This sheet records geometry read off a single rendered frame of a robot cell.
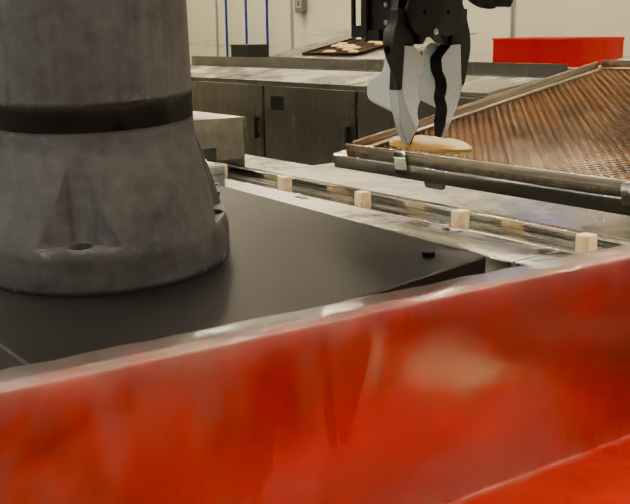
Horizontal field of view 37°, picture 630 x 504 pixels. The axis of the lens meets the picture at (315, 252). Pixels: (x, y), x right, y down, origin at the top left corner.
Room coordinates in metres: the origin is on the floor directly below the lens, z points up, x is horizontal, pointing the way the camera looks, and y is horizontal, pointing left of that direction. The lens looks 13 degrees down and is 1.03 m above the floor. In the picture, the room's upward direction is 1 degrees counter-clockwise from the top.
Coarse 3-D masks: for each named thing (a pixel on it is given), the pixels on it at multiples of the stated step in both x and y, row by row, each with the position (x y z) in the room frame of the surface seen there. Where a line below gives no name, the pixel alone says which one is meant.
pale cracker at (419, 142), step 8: (416, 136) 0.89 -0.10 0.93; (424, 136) 0.90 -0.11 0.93; (432, 136) 0.89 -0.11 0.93; (392, 144) 0.91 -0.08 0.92; (400, 144) 0.90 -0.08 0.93; (416, 144) 0.88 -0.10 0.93; (424, 144) 0.87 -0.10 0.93; (432, 144) 0.87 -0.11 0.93; (440, 144) 0.86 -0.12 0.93; (448, 144) 0.86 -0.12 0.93; (456, 144) 0.86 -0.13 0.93; (464, 144) 0.86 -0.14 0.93; (448, 152) 0.85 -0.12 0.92; (456, 152) 0.85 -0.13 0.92
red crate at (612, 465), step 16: (592, 448) 0.44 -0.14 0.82; (608, 448) 0.44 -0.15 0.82; (624, 448) 0.44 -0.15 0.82; (560, 464) 0.42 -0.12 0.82; (576, 464) 0.42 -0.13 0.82; (592, 464) 0.42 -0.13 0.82; (608, 464) 0.42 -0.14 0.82; (624, 464) 0.42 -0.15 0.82; (512, 480) 0.40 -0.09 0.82; (528, 480) 0.40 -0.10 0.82; (544, 480) 0.40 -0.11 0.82; (560, 480) 0.40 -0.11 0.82; (576, 480) 0.40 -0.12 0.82; (592, 480) 0.40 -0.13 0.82; (608, 480) 0.40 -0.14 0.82; (624, 480) 0.40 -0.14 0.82; (464, 496) 0.39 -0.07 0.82; (480, 496) 0.39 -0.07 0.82; (496, 496) 0.39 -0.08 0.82; (512, 496) 0.39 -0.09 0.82; (528, 496) 0.39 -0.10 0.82; (544, 496) 0.39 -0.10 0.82; (560, 496) 0.39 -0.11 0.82; (576, 496) 0.39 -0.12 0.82; (592, 496) 0.39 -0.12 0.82; (608, 496) 0.39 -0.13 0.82; (624, 496) 0.39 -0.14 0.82
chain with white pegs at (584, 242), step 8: (280, 176) 1.07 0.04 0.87; (288, 176) 1.07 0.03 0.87; (280, 184) 1.07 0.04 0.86; (288, 184) 1.07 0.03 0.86; (360, 192) 0.96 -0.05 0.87; (368, 192) 0.96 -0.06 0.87; (360, 200) 0.95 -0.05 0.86; (368, 200) 0.96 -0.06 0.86; (368, 208) 0.96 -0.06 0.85; (456, 216) 0.84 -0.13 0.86; (464, 216) 0.84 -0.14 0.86; (456, 224) 0.84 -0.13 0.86; (464, 224) 0.84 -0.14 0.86; (584, 232) 0.74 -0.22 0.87; (576, 240) 0.74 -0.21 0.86; (584, 240) 0.73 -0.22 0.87; (592, 240) 0.73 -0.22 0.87; (576, 248) 0.74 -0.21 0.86; (584, 248) 0.73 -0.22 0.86; (592, 248) 0.73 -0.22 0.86
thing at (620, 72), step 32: (608, 64) 1.42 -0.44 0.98; (512, 96) 1.31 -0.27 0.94; (544, 96) 1.29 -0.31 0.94; (576, 96) 1.26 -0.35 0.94; (608, 96) 1.23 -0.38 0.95; (448, 128) 1.19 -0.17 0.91; (480, 128) 1.16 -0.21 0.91; (512, 128) 1.13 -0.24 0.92; (544, 128) 1.11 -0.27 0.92; (576, 128) 1.09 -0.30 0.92; (608, 128) 1.07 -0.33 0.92; (384, 160) 1.08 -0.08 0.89; (416, 160) 1.03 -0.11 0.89; (448, 160) 0.99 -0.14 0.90; (480, 160) 1.02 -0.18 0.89; (512, 160) 0.99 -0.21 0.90; (544, 160) 0.98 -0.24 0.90; (608, 160) 0.94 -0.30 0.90; (608, 192) 0.83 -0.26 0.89
